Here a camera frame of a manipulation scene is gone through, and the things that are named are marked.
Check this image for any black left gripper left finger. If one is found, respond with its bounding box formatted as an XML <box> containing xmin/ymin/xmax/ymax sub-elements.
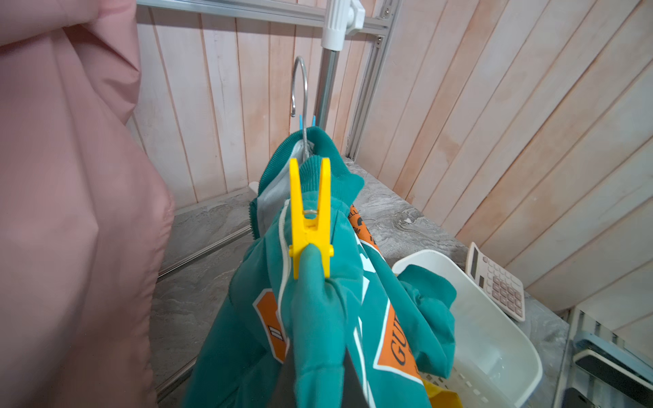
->
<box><xmin>267</xmin><ymin>351</ymin><xmax>296</xmax><ymax>408</ymax></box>

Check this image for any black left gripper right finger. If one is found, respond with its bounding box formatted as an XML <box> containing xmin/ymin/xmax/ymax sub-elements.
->
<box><xmin>343</xmin><ymin>351</ymin><xmax>369</xmax><ymax>408</ymax></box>

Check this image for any green sweatshirt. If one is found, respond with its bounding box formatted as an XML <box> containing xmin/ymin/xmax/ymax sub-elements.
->
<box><xmin>183</xmin><ymin>127</ymin><xmax>457</xmax><ymax>407</ymax></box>

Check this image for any yellow clothespin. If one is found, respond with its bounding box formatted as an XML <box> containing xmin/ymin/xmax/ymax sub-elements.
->
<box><xmin>289</xmin><ymin>158</ymin><xmax>334</xmax><ymax>280</ymax></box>

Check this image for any white hanger with metal hook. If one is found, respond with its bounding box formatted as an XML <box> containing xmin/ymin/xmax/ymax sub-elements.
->
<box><xmin>254</xmin><ymin>55</ymin><xmax>320</xmax><ymax>236</ymax></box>

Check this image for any yellow jacket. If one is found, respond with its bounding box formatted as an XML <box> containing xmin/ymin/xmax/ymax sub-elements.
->
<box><xmin>423</xmin><ymin>380</ymin><xmax>464</xmax><ymax>408</ymax></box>

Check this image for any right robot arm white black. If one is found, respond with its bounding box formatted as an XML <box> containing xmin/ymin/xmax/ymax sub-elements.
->
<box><xmin>555</xmin><ymin>324</ymin><xmax>652</xmax><ymax>407</ymax></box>

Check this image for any white plastic tray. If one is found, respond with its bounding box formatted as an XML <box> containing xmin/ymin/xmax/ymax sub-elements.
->
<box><xmin>392</xmin><ymin>250</ymin><xmax>542</xmax><ymax>407</ymax></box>

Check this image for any pink white calculator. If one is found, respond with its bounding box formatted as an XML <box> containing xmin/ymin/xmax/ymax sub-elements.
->
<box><xmin>465</xmin><ymin>242</ymin><xmax>525</xmax><ymax>322</ymax></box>

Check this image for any pink jacket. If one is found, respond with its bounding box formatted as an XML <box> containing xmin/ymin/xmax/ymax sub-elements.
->
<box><xmin>1</xmin><ymin>1</ymin><xmax>174</xmax><ymax>407</ymax></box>

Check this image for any metal clothes rack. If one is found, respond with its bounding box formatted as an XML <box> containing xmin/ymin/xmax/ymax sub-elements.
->
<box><xmin>129</xmin><ymin>1</ymin><xmax>392</xmax><ymax>406</ymax></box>

